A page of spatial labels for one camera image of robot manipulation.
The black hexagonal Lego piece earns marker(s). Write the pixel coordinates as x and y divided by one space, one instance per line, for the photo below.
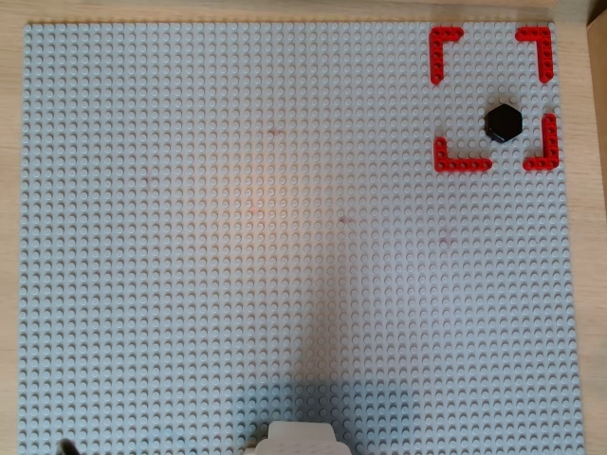
504 122

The grey Lego baseplate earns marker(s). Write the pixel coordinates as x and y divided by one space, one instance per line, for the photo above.
303 142

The red L-shaped Lego beam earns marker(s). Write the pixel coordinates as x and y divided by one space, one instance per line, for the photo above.
550 142
545 57
462 164
437 57

